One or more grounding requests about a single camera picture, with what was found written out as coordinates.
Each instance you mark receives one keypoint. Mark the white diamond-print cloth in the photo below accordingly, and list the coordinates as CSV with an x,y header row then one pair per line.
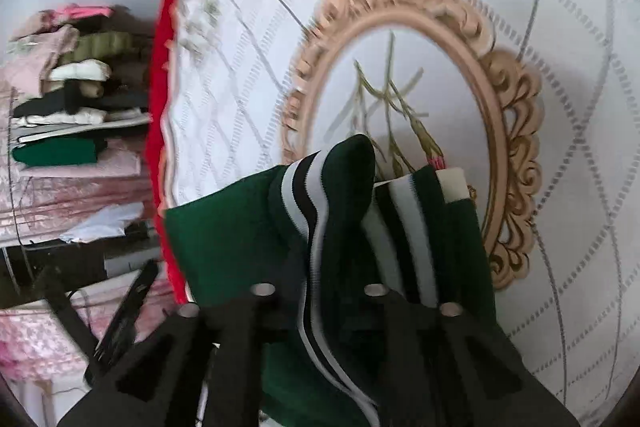
x,y
550,82

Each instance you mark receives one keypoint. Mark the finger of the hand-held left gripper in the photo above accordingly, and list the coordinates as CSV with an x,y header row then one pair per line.
x,y
127,312
70,312

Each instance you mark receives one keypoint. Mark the white crumpled cloth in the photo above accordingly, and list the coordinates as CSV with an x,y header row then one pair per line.
x,y
100,222

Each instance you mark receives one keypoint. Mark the pile of clothes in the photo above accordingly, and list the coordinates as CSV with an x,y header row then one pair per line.
x,y
65,82

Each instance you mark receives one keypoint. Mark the green and white varsity jacket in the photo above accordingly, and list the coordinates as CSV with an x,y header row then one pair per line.
x,y
225,247

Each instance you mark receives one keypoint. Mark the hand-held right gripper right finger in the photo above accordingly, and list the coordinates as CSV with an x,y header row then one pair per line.
x,y
400,327

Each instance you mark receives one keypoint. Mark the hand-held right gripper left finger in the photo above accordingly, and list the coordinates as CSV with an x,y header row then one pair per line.
x,y
245,322

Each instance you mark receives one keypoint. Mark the red floral blanket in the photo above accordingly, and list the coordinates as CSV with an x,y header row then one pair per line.
x,y
160,72

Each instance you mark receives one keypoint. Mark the pink patterned cloth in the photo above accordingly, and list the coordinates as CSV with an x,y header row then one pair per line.
x,y
60,202

